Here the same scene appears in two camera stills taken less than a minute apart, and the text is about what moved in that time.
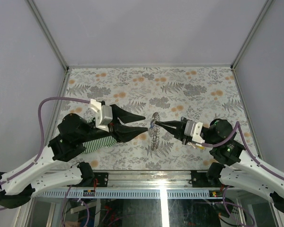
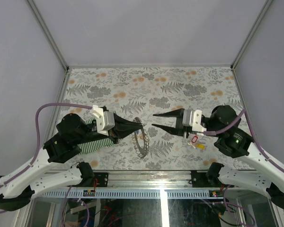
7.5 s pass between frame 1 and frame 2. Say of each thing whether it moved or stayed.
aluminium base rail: stayed
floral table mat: stayed
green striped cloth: stayed
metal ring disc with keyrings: moved
